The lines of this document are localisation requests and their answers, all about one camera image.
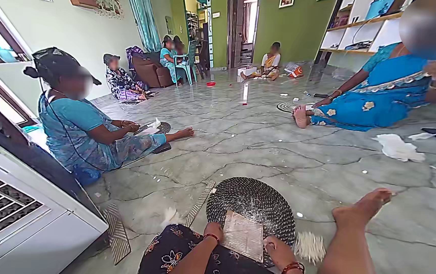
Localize wide striped board piece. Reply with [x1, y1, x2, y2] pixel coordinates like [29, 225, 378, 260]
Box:
[102, 203, 132, 266]

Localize purple patterned cloth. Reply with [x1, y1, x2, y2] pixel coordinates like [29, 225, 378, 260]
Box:
[125, 46, 145, 81]

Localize teal curtain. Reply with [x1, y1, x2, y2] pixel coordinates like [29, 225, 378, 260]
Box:
[129, 0, 162, 53]

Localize pile of white cotton wicks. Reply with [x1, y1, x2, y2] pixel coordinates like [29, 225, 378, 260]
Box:
[294, 232, 326, 265]

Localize person's left forearm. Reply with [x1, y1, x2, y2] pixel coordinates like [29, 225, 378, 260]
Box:
[169, 234, 219, 274]

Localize white air cooler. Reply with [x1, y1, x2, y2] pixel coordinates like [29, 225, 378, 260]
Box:
[0, 114, 110, 274]

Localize teal plastic chair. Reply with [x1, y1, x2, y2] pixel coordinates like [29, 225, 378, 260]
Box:
[173, 40, 198, 87]

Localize black cap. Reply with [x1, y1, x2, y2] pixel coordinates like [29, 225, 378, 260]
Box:
[23, 47, 102, 86]

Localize orange white packet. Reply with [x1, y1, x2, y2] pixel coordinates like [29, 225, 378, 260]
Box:
[284, 63, 304, 78]

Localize round grey woven mat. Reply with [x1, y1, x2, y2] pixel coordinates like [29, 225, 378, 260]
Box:
[276, 102, 301, 113]

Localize person's legs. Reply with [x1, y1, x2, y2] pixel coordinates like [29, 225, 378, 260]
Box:
[138, 187, 397, 274]

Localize person's left hand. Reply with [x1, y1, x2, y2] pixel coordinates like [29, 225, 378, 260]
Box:
[203, 222, 225, 245]

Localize narrow striped strip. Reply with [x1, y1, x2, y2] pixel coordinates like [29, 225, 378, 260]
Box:
[185, 180, 216, 228]

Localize white cotton sheet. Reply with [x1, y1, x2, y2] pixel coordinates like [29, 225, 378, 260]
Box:
[372, 133, 426, 163]

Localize striped rectangular board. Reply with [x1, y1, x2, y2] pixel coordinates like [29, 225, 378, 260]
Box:
[221, 210, 264, 263]

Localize person's right hand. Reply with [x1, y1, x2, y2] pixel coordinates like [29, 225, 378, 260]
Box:
[263, 235, 297, 271]

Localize window with dark frame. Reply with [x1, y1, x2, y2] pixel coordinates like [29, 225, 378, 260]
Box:
[0, 0, 40, 128]

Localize blue plastic bag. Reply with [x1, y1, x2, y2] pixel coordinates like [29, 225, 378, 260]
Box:
[72, 164, 101, 187]

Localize round black woven mat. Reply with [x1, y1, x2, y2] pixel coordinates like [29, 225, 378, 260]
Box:
[206, 177, 297, 268]

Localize black cable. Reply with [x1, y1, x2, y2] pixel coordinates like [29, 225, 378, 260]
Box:
[40, 76, 124, 172]

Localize brown sofa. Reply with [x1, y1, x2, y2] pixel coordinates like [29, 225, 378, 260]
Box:
[131, 52, 174, 88]

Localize person's right forearm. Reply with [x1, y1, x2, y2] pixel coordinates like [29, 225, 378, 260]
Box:
[281, 261, 305, 274]

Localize small white cotton piece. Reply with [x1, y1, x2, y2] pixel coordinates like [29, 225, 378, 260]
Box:
[408, 132, 436, 141]

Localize wall shelf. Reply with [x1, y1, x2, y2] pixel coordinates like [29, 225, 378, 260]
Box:
[314, 0, 412, 64]

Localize white cotton tuft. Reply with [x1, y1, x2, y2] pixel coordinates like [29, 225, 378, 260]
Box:
[160, 207, 186, 229]

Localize round dark woven mat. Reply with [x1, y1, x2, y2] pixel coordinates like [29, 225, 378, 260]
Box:
[133, 121, 171, 136]

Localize brown wooden door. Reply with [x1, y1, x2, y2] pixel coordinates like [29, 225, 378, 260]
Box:
[226, 0, 245, 70]

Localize kitchen shelf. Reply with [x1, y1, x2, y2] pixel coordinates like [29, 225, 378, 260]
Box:
[186, 11, 199, 41]

